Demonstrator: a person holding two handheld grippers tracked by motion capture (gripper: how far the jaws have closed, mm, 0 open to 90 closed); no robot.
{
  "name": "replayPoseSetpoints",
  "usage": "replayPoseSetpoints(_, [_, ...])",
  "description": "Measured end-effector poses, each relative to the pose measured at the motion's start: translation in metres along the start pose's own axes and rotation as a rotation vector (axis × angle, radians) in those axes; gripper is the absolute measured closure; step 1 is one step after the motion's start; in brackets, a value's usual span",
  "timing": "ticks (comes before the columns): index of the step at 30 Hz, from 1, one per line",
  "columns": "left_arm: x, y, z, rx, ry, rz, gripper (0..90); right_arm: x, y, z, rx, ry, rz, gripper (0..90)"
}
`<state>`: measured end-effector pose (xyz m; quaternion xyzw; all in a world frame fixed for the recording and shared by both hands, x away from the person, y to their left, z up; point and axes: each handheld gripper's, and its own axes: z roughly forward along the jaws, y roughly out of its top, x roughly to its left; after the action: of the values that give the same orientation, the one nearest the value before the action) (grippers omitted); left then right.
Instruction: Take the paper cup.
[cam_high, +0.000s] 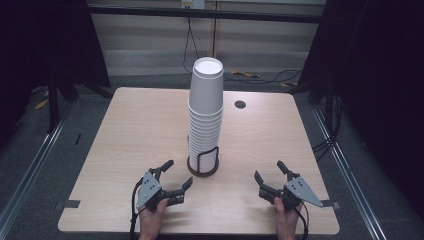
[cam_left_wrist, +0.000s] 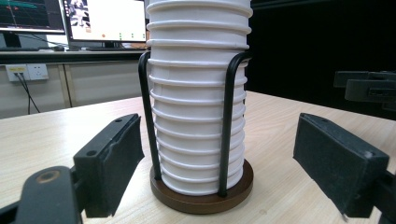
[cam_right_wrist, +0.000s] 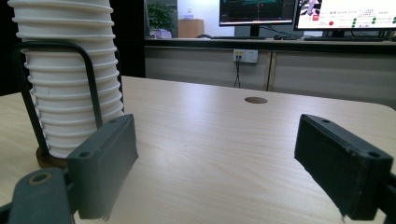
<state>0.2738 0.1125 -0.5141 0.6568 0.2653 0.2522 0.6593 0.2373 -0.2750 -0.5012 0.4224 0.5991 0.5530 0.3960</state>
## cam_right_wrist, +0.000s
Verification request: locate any white wall socket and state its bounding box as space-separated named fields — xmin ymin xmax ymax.
xmin=233 ymin=49 xmax=259 ymax=64

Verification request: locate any green potted plant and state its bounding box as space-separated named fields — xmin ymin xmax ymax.
xmin=147 ymin=2 xmax=177 ymax=33

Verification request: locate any wooden cabinet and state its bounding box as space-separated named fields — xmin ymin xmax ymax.
xmin=177 ymin=18 xmax=205 ymax=39

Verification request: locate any black socket cable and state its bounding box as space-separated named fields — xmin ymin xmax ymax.
xmin=233 ymin=55 xmax=243 ymax=89

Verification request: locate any black keyboard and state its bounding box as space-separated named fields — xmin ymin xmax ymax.
xmin=303 ymin=35 xmax=386 ymax=43

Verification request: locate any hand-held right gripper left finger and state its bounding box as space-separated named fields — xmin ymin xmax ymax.
xmin=65 ymin=113 xmax=139 ymax=221

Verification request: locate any black wire cup holder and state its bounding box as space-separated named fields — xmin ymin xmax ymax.
xmin=12 ymin=40 xmax=125 ymax=171

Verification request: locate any stack of white cups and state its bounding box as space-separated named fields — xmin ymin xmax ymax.
xmin=7 ymin=0 xmax=125 ymax=159

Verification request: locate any grey partition panel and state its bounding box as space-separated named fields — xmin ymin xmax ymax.
xmin=144 ymin=37 xmax=396 ymax=110

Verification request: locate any black monitor with white screen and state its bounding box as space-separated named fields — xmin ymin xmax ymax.
xmin=293 ymin=0 xmax=396 ymax=38

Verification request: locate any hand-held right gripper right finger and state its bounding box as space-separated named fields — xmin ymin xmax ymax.
xmin=293 ymin=113 xmax=394 ymax=221

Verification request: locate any brown table cable grommet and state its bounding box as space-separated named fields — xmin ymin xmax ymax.
xmin=244 ymin=96 xmax=269 ymax=105

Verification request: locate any black computer monitor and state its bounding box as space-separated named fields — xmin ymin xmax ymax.
xmin=219 ymin=0 xmax=297 ymax=37

